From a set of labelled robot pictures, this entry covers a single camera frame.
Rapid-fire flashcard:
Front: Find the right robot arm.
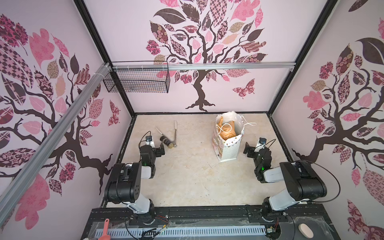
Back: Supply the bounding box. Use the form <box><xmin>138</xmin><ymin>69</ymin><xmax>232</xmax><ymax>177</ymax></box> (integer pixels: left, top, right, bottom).
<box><xmin>244</xmin><ymin>143</ymin><xmax>327</xmax><ymax>222</ymax></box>

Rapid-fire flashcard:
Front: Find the orange snack packet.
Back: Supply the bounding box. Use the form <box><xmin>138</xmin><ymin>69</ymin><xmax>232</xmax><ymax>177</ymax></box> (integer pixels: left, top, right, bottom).
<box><xmin>217</xmin><ymin>117</ymin><xmax>237</xmax><ymax>141</ymax></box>

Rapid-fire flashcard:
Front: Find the pink plastic scoop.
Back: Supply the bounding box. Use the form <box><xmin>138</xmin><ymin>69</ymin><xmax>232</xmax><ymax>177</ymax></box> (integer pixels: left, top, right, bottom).
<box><xmin>98</xmin><ymin>219</ymin><xmax>111</xmax><ymax>240</ymax></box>

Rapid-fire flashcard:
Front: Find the dark brown bottle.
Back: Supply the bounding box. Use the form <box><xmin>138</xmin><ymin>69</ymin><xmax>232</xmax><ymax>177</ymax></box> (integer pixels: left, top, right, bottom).
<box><xmin>160</xmin><ymin>136</ymin><xmax>174</xmax><ymax>149</ymax></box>

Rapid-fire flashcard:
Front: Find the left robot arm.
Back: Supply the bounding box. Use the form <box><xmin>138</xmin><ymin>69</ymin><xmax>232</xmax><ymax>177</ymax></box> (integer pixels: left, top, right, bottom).
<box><xmin>104</xmin><ymin>144</ymin><xmax>165</xmax><ymax>224</ymax></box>

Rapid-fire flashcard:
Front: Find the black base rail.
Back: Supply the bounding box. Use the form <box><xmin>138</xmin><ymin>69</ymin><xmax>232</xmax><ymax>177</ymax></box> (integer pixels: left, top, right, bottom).
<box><xmin>81</xmin><ymin>204</ymin><xmax>340</xmax><ymax>240</ymax></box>

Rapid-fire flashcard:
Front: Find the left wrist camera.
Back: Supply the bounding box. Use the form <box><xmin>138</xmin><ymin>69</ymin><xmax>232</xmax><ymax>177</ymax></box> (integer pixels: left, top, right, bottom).
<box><xmin>146</xmin><ymin>135</ymin><xmax>155</xmax><ymax>148</ymax></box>

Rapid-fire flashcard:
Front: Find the white patterned paper bag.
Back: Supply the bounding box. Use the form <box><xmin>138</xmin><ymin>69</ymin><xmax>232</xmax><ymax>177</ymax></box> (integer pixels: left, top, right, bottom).
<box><xmin>212</xmin><ymin>111</ymin><xmax>257</xmax><ymax>163</ymax></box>

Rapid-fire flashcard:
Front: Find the left aluminium rail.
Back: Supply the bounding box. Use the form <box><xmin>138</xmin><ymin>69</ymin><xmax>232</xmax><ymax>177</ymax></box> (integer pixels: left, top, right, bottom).
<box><xmin>1</xmin><ymin>63</ymin><xmax>111</xmax><ymax>224</ymax></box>

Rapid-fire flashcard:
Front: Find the aluminium rail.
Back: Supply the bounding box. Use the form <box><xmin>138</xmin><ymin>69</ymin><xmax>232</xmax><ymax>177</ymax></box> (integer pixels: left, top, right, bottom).
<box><xmin>1</xmin><ymin>63</ymin><xmax>111</xmax><ymax>224</ymax></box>
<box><xmin>113</xmin><ymin>62</ymin><xmax>296</xmax><ymax>71</ymax></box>

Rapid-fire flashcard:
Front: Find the white slotted cable duct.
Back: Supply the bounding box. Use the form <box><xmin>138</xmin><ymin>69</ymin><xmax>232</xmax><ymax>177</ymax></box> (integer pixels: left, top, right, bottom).
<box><xmin>107</xmin><ymin>226</ymin><xmax>267</xmax><ymax>239</ymax></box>

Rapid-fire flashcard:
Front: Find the back aluminium rail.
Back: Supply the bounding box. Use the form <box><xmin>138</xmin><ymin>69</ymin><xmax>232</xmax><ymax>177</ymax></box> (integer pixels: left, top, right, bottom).
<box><xmin>113</xmin><ymin>62</ymin><xmax>296</xmax><ymax>71</ymax></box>

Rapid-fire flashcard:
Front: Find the black wire basket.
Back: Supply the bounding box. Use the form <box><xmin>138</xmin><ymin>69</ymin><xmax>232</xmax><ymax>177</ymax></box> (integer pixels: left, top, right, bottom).
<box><xmin>103</xmin><ymin>60</ymin><xmax>171</xmax><ymax>94</ymax></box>

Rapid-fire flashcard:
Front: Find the round beige pad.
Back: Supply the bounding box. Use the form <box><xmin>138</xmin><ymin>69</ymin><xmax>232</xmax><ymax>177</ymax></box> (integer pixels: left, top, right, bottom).
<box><xmin>298</xmin><ymin>224</ymin><xmax>314</xmax><ymax>239</ymax></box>

